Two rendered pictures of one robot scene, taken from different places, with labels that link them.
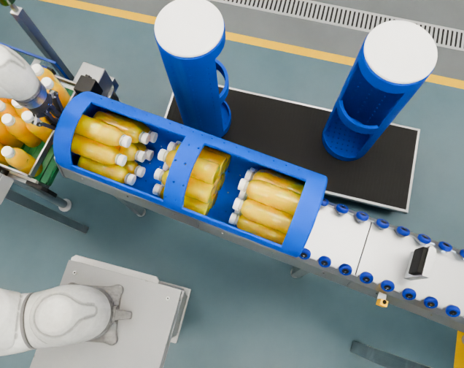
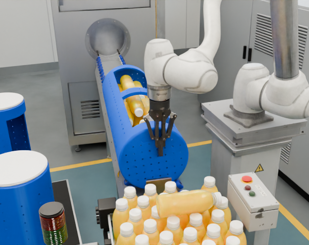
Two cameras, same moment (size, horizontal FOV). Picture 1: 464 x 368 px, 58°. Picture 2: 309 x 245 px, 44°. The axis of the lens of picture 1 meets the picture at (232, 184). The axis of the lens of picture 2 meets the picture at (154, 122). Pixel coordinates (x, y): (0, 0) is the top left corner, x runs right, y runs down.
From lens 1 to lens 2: 2.22 m
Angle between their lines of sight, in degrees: 75
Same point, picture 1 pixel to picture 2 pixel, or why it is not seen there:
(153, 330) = (228, 103)
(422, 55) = (0, 96)
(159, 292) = (210, 107)
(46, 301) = (251, 67)
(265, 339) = not seen: hidden behind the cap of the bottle
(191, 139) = (122, 95)
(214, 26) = (8, 155)
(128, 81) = not seen: outside the picture
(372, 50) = (2, 106)
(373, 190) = (60, 194)
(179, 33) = (24, 166)
